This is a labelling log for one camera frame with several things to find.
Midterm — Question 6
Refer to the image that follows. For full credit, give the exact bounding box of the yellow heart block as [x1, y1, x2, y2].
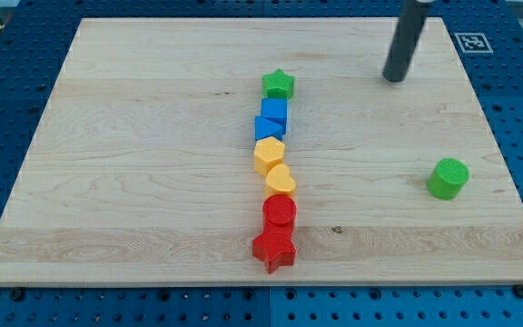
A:
[265, 163, 297, 197]

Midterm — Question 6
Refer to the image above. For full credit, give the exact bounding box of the yellow hexagon block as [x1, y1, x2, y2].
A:
[253, 136, 286, 176]

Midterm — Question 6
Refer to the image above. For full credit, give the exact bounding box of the green cylinder block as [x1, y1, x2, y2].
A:
[427, 158, 469, 201]

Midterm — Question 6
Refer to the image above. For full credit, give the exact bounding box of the blue triangle block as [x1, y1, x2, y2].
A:
[254, 116, 283, 141]

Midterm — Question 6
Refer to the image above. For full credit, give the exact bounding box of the red cylinder block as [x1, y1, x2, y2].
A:
[262, 194, 297, 227]

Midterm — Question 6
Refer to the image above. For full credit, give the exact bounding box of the blue cube block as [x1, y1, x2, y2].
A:
[261, 98, 288, 129]

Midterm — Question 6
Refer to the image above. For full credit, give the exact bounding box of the green star block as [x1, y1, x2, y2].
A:
[261, 69, 295, 100]

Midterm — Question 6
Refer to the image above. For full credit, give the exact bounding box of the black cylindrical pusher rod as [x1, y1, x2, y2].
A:
[382, 0, 431, 83]

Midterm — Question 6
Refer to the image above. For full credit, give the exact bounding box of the red star block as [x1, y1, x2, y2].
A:
[252, 223, 297, 274]

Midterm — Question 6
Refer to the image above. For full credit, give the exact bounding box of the white fiducial marker tag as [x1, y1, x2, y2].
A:
[454, 32, 493, 54]

